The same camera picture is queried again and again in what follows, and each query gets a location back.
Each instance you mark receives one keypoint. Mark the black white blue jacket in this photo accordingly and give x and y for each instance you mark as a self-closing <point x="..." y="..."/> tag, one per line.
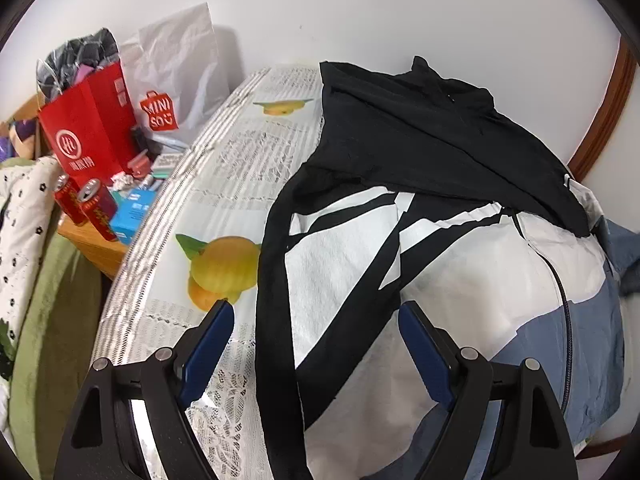
<point x="400" y="130"/>

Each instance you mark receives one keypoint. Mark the dark patterned clothes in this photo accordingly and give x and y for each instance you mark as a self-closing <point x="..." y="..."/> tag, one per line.
<point x="75" y="55"/>

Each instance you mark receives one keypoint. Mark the small pink box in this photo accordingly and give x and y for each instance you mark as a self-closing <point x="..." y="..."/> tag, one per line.
<point x="138" y="164"/>

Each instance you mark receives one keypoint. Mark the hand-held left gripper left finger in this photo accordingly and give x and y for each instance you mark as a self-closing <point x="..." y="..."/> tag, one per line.
<point x="212" y="332"/>

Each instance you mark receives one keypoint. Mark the green blanket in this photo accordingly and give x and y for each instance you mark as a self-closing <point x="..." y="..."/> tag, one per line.
<point x="45" y="335"/>

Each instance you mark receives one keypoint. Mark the blue cardboard box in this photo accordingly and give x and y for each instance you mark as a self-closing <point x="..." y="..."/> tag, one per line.
<point x="131" y="215"/>

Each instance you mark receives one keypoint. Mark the fruit print lace tablecloth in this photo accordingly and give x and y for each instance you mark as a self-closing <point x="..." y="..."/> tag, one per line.
<point x="235" y="170"/>

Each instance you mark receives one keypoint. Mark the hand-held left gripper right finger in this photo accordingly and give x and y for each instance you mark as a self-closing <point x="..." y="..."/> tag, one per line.
<point x="422" y="340"/>

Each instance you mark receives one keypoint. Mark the white paper bag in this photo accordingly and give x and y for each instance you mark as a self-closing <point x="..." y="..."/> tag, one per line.
<point x="170" y="60"/>

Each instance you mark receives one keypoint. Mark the purple plush toy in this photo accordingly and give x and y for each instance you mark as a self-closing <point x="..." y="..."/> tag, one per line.
<point x="22" y="137"/>

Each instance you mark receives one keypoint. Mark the red paper bag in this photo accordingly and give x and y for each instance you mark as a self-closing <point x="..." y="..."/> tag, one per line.
<point x="85" y="120"/>

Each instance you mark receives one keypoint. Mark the white floral cloth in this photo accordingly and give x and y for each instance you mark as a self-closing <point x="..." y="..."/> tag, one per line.
<point x="25" y="230"/>

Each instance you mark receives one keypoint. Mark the wooden bedside cabinet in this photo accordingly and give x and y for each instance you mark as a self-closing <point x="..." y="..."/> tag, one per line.
<point x="95" y="252"/>

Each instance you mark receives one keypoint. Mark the red drink can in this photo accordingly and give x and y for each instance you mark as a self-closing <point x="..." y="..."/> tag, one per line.
<point x="100" y="212"/>
<point x="67" y="200"/>

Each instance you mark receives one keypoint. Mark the crumpled white paper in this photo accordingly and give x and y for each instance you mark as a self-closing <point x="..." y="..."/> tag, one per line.
<point x="121" y="181"/>

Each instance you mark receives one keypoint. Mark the brown wooden door frame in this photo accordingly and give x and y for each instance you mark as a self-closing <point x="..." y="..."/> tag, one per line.
<point x="607" y="110"/>

